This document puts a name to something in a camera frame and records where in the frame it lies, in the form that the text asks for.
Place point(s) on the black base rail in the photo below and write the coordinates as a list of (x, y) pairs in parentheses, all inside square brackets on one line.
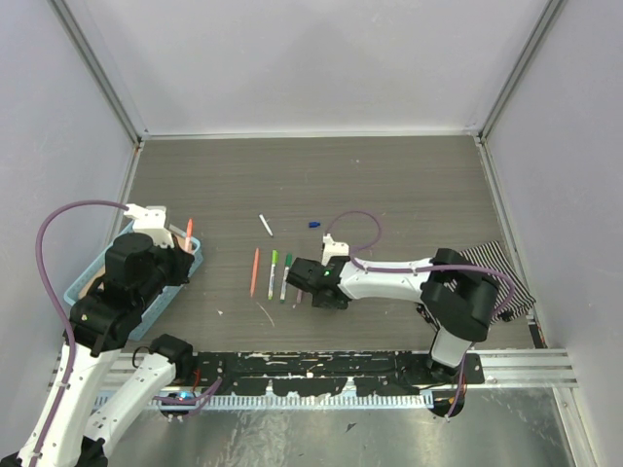
[(306, 374)]

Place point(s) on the orange white marker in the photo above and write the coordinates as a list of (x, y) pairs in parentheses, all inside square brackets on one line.
[(188, 245)]

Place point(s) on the white marker blue end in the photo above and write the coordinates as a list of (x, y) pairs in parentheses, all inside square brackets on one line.
[(266, 225)]

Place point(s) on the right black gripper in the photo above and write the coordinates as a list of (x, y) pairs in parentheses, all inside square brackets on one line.
[(342, 305)]

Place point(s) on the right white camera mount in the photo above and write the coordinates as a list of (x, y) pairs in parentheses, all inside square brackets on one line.
[(332, 248)]

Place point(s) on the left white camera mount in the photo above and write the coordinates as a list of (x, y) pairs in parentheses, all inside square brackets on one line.
[(152, 221)]

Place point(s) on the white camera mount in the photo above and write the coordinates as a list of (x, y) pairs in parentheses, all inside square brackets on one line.
[(152, 221), (332, 248)]

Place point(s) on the light blue plastic basket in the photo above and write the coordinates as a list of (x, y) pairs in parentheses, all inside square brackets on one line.
[(124, 301)]

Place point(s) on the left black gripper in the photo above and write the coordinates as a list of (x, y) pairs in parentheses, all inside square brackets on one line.
[(182, 260)]

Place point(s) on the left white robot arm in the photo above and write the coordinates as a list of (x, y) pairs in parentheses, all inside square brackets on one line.
[(69, 431)]

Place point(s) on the white marker green end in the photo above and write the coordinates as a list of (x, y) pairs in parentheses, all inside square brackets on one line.
[(283, 287)]

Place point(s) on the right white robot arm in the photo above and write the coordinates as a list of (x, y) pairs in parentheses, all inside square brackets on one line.
[(400, 281)]

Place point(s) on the orange slim pen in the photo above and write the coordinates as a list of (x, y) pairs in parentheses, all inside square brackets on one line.
[(254, 273)]

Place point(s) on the white marker lime end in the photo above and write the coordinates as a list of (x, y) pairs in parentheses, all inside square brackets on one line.
[(271, 286)]

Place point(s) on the striped black white cloth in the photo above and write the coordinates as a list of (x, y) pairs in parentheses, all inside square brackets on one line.
[(468, 291)]

